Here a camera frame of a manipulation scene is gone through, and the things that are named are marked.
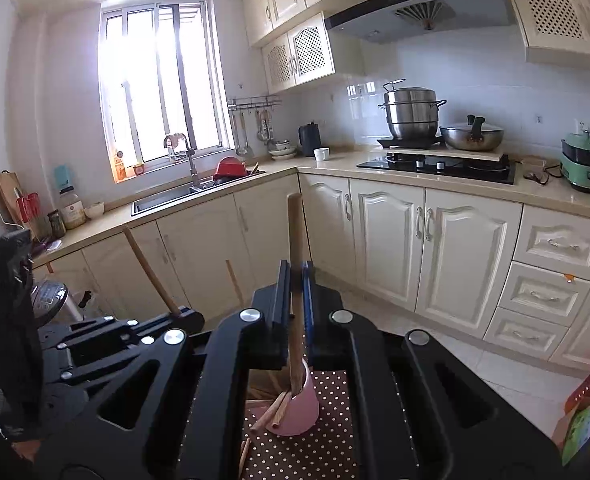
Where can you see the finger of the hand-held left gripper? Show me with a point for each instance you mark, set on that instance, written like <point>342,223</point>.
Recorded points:
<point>187,319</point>
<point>110,357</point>

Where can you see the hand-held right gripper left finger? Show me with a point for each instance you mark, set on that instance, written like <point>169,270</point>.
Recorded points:
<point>284,310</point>

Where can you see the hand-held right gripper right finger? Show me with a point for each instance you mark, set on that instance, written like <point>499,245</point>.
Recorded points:
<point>309,305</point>

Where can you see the pink cup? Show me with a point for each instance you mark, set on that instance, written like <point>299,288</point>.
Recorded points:
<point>300,410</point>

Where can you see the hanging kitchen utensils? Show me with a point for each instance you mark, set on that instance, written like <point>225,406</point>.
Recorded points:
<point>263,127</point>

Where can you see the silver rice cooker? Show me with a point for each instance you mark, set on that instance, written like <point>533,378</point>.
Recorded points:
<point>50,300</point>

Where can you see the dark glass jar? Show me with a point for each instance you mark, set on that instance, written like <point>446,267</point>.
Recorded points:
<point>56,224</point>

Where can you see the red kitchen tool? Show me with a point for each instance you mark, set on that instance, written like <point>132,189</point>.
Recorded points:
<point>29,207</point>

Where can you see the stainless steel sink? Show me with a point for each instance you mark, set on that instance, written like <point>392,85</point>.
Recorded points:
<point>165,202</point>

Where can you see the wooden cutting board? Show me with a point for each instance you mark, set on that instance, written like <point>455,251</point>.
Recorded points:
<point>7,200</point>

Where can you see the glass jar with white lid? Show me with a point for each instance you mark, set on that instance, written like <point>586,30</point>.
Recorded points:
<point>71,207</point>

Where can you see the small white bowl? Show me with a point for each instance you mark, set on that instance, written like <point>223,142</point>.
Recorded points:
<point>94,210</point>

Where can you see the white cup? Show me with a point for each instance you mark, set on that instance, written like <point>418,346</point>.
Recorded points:
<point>321,154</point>

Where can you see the red bowl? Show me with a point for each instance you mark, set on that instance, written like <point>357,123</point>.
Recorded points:
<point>230,167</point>

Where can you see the stacked ceramic bowls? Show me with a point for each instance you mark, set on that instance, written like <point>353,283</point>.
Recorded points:
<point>282,151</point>

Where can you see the small red jar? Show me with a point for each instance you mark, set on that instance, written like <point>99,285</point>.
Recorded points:
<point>138,169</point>

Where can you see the metal sink faucet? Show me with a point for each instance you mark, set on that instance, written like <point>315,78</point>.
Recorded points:
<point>187,160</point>

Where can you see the cream base cabinets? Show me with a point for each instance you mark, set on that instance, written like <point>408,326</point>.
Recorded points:
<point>455,240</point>

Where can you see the black electric kettle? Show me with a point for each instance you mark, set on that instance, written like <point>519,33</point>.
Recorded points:
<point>310,140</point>

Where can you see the hanging metal ladle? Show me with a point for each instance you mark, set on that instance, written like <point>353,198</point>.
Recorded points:
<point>242,135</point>

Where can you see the black gas stove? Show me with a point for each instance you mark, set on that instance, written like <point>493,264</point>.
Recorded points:
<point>440,170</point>

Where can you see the stainless steel steamer pot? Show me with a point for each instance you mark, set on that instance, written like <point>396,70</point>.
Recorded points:
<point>410,115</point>

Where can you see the metal wok with lid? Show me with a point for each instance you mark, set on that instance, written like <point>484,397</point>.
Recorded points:
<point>470,137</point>

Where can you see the kitchen window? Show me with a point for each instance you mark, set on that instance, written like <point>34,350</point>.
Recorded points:
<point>160,80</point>

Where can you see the small lattice door cabinet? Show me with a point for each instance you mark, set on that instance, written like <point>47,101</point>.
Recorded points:
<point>300,57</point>

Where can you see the green white package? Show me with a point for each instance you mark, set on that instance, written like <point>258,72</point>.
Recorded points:
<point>582,430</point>

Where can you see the green electric cooker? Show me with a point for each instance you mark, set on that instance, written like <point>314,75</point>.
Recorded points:
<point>587,167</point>

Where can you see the range hood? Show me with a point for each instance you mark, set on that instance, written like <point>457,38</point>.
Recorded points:
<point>425,5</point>

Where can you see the wall power outlets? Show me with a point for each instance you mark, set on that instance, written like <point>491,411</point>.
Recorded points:
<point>589,127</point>

